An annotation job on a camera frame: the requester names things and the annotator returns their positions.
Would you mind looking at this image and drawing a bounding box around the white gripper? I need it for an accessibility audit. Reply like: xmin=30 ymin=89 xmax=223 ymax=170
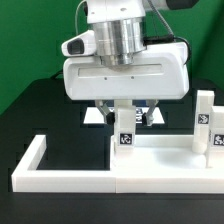
xmin=62 ymin=30 xmax=189 ymax=126

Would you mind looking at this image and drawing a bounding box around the white desk top tray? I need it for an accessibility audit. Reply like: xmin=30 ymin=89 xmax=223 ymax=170
xmin=110 ymin=135 xmax=224 ymax=194

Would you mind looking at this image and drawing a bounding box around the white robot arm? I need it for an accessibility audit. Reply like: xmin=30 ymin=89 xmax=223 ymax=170
xmin=62 ymin=0 xmax=199 ymax=126

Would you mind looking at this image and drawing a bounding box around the marker base plate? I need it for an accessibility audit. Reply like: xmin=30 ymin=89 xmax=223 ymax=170
xmin=84 ymin=107 xmax=164 ymax=124

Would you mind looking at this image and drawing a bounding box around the white U-shaped frame fence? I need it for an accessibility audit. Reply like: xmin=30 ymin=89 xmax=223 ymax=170
xmin=11 ymin=134 xmax=224 ymax=194

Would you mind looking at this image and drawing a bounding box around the grey cable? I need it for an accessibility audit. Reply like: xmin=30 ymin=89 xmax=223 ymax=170
xmin=75 ymin=0 xmax=89 ymax=34

